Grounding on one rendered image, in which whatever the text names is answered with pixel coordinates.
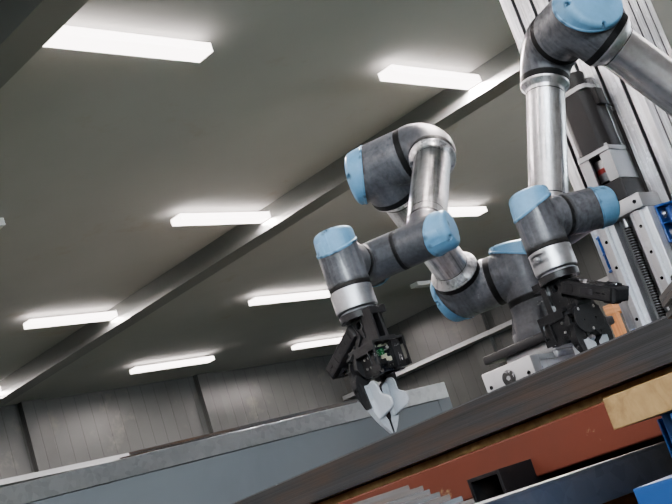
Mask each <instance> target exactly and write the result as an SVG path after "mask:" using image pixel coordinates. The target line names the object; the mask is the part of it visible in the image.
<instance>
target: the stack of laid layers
mask: <svg viewBox="0 0 672 504"><path fill-rule="evenodd" d="M671 364H672V318H671V319H667V316H666V317H664V318H662V319H660V320H657V321H655V322H653V323H650V324H648V325H646V326H643V327H641V328H639V329H636V330H634V331H632V332H629V333H627V334H625V335H622V336H620V337H618V338H616V339H613V340H611V341H609V342H606V343H604V344H602V345H599V346H597V347H595V348H592V349H590V350H588V351H585V352H583V353H581V354H578V355H576V356H574V357H572V358H569V359H567V360H565V361H562V362H560V363H558V364H555V365H553V366H551V367H548V368H546V369H544V370H541V371H539V372H537V373H535V374H532V375H530V376H528V377H525V378H523V379H521V380H518V381H516V382H514V383H511V384H509V385H507V386H504V387H502V388H500V389H497V390H495V391H493V392H491V393H488V395H487V394H486V395H484V396H481V397H479V398H477V399H474V400H472V401H470V402H467V403H465V404H463V405H460V406H458V407H456V408H453V409H451V410H449V411H447V412H444V413H442V414H440V415H437V416H435V417H433V418H430V419H428V420H426V421H423V422H421V423H419V424H416V425H414V426H412V427H410V428H407V429H405V430H403V431H400V432H398V433H396V434H393V435H391V436H389V437H386V438H384V439H382V440H379V441H377V442H375V443H372V444H370V445H368V446H366V447H363V448H361V449H359V450H356V451H354V452H352V453H349V454H347V455H345V456H342V457H340V458H338V459H335V460H333V461H331V462H328V463H326V464H324V465H322V466H319V467H317V468H315V469H312V470H310V471H308V472H305V473H303V474H301V475H298V476H296V477H294V478H291V479H289V480H287V481H284V482H282V483H280V484H278V485H275V486H273V487H271V488H268V489H266V490H264V491H261V492H259V493H257V494H254V495H252V496H250V497H247V498H245V499H243V500H241V501H238V502H236V503H234V504H314V503H317V502H320V501H322V500H325V499H327V498H330V497H332V496H335V495H338V494H340V493H343V492H345V491H348V490H350V489H353V488H355V487H358V486H361V485H363V484H366V483H368V482H371V481H373V480H376V479H379V478H381V477H384V476H386V475H389V474H391V473H394V472H397V471H399V470H402V469H404V468H407V467H409V466H412V465H414V464H417V463H420V462H422V461H425V460H427V459H430V458H432V457H435V456H438V455H440V454H443V453H445V452H448V451H450V450H453V449H455V448H458V447H461V446H463V445H466V444H468V443H471V442H473V441H476V440H479V439H481V438H484V437H486V436H489V435H491V434H494V433H497V432H499V431H502V430H504V429H507V428H509V427H512V426H514V425H517V424H520V423H522V422H525V421H527V420H530V419H532V418H535V417H538V416H540V415H543V414H545V413H548V412H550V411H553V410H555V409H558V408H561V407H563V406H566V405H568V404H571V403H573V402H576V401H579V400H581V399H584V398H586V397H589V396H591V395H594V394H597V393H599V392H602V391H604V390H607V389H609V388H612V387H614V386H617V385H620V384H622V383H625V382H627V381H630V380H632V379H635V378H638V377H640V376H643V375H645V374H648V373H650V372H653V371H655V370H658V369H661V368H663V367H666V366H668V365H671Z"/></svg>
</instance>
